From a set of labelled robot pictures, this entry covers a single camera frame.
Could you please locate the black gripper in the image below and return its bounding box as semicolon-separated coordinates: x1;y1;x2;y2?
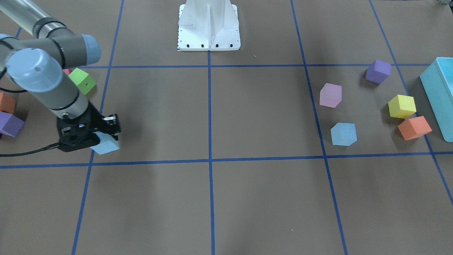
57;103;121;152

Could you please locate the light blue foam block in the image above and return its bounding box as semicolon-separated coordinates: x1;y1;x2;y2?
331;123;357;146
90;132;120;155

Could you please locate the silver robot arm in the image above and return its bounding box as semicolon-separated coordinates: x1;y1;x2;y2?
0;0;120;157

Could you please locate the green foam block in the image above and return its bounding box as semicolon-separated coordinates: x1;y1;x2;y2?
68;68;97;95

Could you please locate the magenta pink foam block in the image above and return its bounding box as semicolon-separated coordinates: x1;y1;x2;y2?
63;68;73;76

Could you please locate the purple foam block near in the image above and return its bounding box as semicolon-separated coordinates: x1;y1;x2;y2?
0;112;25;137

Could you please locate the purple foam block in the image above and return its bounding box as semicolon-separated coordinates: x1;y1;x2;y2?
0;112;25;137
365;59;391;84

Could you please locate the orange foam block near tray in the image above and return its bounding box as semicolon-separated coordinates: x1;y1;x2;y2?
0;92;16;114

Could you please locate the pink lilac foam block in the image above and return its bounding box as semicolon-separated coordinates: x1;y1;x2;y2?
319;83;343;108

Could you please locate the purple foam block far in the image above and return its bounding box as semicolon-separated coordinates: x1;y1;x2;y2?
365;59;391;84

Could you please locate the yellow foam block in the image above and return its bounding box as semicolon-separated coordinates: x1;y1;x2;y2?
387;94;417;119

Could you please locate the orange foam block far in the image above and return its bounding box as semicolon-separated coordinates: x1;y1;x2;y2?
397;116;432;141

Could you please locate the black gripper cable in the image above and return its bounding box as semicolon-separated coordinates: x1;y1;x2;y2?
0;64;61;157

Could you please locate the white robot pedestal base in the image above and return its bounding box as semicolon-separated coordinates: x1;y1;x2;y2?
177;0;241;51

